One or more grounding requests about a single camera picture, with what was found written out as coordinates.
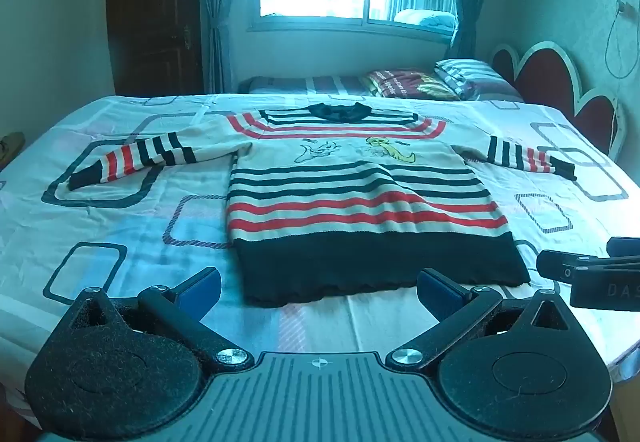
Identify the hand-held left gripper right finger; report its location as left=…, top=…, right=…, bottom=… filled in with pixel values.
left=387, top=268, right=578, bottom=369

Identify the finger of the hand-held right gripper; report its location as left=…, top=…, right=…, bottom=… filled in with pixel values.
left=606, top=237, right=640, bottom=257
left=536, top=249, right=640, bottom=283

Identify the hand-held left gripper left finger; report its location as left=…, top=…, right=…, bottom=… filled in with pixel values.
left=64, top=267, right=253, bottom=370

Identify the striped knit sweater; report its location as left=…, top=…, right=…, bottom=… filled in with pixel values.
left=67, top=103, right=578, bottom=309

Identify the patterned white bed sheet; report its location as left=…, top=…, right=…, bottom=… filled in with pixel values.
left=0, top=93, right=640, bottom=423

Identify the red scalloped headboard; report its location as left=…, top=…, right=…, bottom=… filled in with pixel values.
left=489, top=41, right=628, bottom=158

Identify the striped folded quilt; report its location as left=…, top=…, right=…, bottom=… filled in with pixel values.
left=434, top=58, right=523, bottom=101

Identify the red printed folded blanket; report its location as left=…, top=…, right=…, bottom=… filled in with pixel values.
left=362, top=68, right=462, bottom=101

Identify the striped mattress cover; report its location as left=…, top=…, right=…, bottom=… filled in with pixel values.
left=239, top=74, right=376, bottom=96

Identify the brown object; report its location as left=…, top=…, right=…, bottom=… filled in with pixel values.
left=0, top=131, right=26, bottom=164

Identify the white bedding on windowsill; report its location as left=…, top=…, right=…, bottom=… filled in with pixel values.
left=392, top=8, right=458, bottom=29

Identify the dark wooden door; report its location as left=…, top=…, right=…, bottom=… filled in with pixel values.
left=105, top=0, right=206, bottom=97

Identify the hanging charger cable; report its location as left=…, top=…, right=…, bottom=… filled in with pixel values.
left=603, top=4, right=629, bottom=80

